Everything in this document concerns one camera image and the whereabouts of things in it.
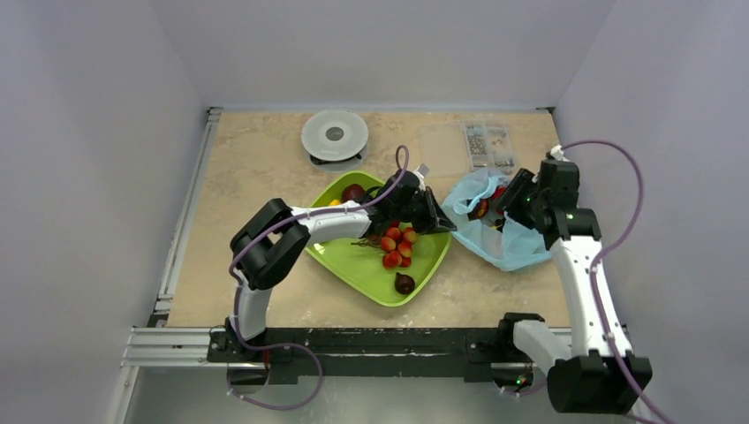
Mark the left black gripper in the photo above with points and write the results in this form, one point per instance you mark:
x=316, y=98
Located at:
x=434, y=218

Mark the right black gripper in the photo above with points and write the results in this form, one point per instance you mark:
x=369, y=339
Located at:
x=516, y=195

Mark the dark red yellow fake fruit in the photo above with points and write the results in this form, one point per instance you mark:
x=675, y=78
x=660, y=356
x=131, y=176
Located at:
x=480, y=210

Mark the light blue plastic bag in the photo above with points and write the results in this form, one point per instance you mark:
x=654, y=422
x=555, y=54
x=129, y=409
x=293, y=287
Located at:
x=500, y=241

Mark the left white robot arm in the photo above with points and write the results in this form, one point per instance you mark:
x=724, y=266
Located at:
x=267, y=247

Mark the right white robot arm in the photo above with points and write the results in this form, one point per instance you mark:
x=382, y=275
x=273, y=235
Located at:
x=598, y=371

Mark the red fake cherry bunch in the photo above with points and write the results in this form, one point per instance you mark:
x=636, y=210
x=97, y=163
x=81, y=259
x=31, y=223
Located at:
x=395, y=243

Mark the red fake fruits in bag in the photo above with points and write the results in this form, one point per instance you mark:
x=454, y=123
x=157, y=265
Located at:
x=499, y=191

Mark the dark brown fake fig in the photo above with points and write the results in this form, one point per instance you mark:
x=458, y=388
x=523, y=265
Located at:
x=404, y=284

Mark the dark red fake mango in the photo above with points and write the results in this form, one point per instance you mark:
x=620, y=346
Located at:
x=354, y=192

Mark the clear screw organizer box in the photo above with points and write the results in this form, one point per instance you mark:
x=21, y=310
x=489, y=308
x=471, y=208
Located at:
x=456, y=148

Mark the green plastic tray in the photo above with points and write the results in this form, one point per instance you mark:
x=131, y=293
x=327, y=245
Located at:
x=361, y=267

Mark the white filament spool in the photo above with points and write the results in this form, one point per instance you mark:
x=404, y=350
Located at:
x=336, y=141

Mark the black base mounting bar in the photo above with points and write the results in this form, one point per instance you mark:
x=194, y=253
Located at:
x=283, y=355

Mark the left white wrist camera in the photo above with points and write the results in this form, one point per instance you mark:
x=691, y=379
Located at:
x=421, y=172

